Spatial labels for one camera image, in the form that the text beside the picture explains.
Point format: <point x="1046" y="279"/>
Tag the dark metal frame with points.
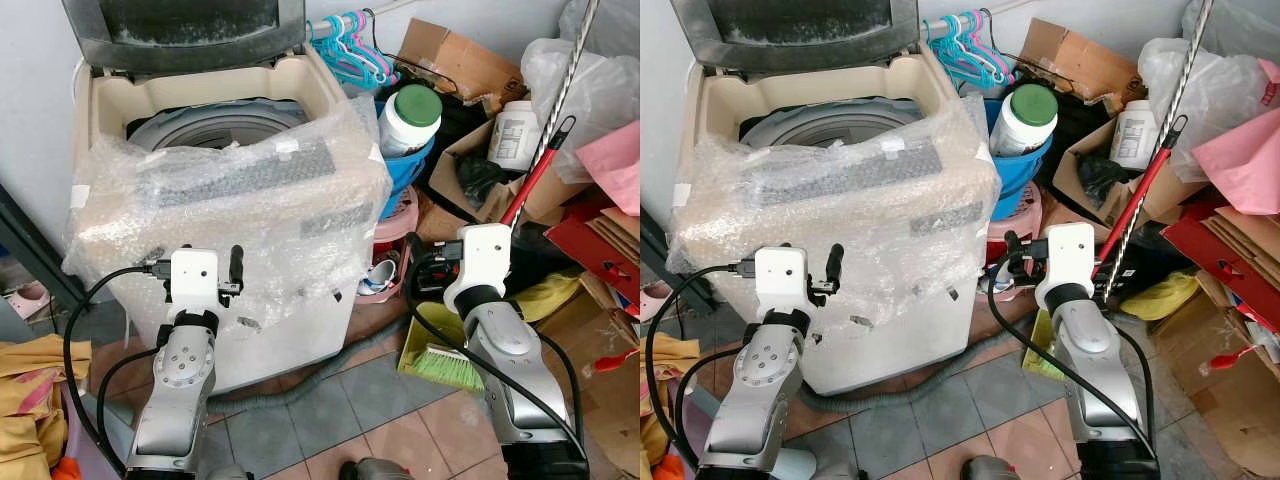
<point x="35" y="245"/>
<point x="660" y="250"/>

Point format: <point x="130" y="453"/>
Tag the yellow dustpan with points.
<point x="1042" y="325"/>
<point x="425" y="325"/>

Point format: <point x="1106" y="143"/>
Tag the open cardboard box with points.
<point x="460" y="195"/>
<point x="1075" y="190"/>

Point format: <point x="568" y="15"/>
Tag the silver spiral metal pole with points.
<point x="1185" y="80"/>
<point x="570" y="75"/>

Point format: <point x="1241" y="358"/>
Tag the grey robot foot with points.
<point x="228" y="473"/>
<point x="378" y="470"/>
<point x="815" y="466"/>
<point x="990" y="469"/>

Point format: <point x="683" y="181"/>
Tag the yellow cloth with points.
<point x="1165" y="295"/>
<point x="550" y="295"/>

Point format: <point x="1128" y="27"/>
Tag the pink bag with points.
<point x="1245" y="160"/>
<point x="615" y="165"/>

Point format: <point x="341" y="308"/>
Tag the red flat box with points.
<point x="590" y="250"/>
<point x="1215" y="262"/>

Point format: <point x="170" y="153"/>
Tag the clear bubble wrap sheet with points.
<point x="250" y="230"/>
<point x="850" y="232"/>

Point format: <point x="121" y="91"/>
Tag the white bottle green cap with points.
<point x="405" y="125"/>
<point x="1020" y="125"/>

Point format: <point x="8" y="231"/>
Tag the large cardboard box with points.
<point x="1220" y="410"/>
<point x="600" y="420"/>

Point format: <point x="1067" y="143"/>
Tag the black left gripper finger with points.
<point x="834" y="262"/>
<point x="236" y="264"/>

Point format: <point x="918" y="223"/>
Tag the teal plastic hanger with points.
<point x="345" y="55"/>
<point x="958" y="55"/>

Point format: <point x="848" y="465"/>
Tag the green broom head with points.
<point x="455" y="370"/>
<point x="1045" y="368"/>

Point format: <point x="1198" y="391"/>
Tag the white blue shoe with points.
<point x="1005" y="285"/>
<point x="378" y="280"/>

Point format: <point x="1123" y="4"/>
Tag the grey washer lid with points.
<point x="190" y="30"/>
<point x="800" y="30"/>

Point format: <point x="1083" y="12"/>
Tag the grey left robot foot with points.
<point x="228" y="473"/>
<point x="815" y="466"/>

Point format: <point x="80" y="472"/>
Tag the yellow orange clothes pile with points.
<point x="35" y="400"/>
<point x="665" y="410"/>

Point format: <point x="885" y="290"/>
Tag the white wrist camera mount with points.
<point x="195" y="275"/>
<point x="782" y="275"/>
<point x="1068" y="258"/>
<point x="482" y="260"/>

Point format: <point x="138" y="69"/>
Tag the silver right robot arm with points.
<point x="1092" y="350"/>
<point x="505" y="350"/>

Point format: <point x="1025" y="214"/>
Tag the brown cardboard box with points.
<point x="465" y="62"/>
<point x="1085" y="62"/>

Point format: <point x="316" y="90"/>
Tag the pink slipper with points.
<point x="28" y="298"/>
<point x="655" y="296"/>

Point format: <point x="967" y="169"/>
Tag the white labelled bottle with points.
<point x="1135" y="138"/>
<point x="515" y="138"/>

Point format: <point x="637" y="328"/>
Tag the blue plastic bucket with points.
<point x="1018" y="182"/>
<point x="402" y="180"/>

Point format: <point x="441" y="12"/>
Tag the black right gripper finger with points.
<point x="1011" y="245"/>
<point x="412" y="248"/>

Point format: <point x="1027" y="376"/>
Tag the grey washer drum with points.
<point x="225" y="122"/>
<point x="840" y="120"/>

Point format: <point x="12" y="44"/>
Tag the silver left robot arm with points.
<point x="185" y="372"/>
<point x="765" y="372"/>

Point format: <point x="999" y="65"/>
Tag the cream top-loading washing machine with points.
<point x="290" y="340"/>
<point x="880" y="350"/>

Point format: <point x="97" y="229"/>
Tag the black plastic bag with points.
<point x="1105" y="180"/>
<point x="485" y="180"/>

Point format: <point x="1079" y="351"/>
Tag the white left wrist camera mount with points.
<point x="195" y="275"/>
<point x="782" y="275"/>

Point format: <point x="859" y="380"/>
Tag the clear plastic bag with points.
<point x="1215" y="90"/>
<point x="600" y="95"/>

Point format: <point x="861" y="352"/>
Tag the pink plastic basin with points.
<point x="395" y="228"/>
<point x="1010" y="215"/>

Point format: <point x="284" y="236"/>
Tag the grey right robot foot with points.
<point x="990" y="469"/>
<point x="378" y="470"/>

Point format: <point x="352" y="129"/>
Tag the pink plastic hanger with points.
<point x="372" y="55"/>
<point x="988" y="52"/>

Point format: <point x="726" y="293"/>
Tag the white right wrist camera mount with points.
<point x="482" y="260"/>
<point x="1068" y="258"/>

